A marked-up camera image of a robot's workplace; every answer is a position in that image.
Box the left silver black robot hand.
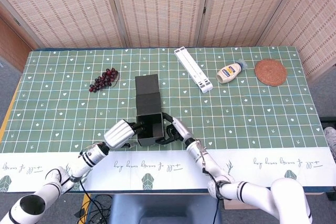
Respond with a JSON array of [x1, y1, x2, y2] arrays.
[[103, 119, 146, 150]]

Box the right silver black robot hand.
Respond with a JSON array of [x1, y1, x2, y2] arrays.
[[157, 112, 195, 146]]

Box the black cardboard box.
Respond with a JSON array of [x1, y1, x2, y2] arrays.
[[134, 73, 167, 148]]

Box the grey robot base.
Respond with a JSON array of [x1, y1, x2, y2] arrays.
[[109, 194, 223, 224]]

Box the green checked deer tablecloth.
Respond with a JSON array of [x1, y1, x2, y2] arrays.
[[0, 46, 336, 193]]

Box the dark red grape bunch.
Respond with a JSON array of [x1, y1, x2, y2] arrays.
[[88, 67, 121, 93]]

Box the white folding stand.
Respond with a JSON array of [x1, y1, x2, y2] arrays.
[[174, 47, 213, 94]]

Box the cream mayonnaise squeeze bottle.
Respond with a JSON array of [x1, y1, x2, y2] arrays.
[[216, 59, 247, 84]]

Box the wooden board with blue disc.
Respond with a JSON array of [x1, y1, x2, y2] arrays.
[[223, 197, 253, 210]]

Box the round brown woven coaster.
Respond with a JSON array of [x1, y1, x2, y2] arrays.
[[254, 58, 287, 87]]

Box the woven bamboo folding screen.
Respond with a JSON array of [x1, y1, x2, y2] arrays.
[[0, 0, 336, 80]]

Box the brown wooden door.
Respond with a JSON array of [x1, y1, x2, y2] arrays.
[[0, 16, 34, 72]]

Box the grey sneaker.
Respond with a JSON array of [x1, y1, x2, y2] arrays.
[[323, 126, 336, 156]]

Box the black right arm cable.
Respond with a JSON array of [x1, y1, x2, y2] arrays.
[[201, 165, 221, 224]]

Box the black floor cables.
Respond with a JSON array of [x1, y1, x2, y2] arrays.
[[78, 182, 113, 224]]

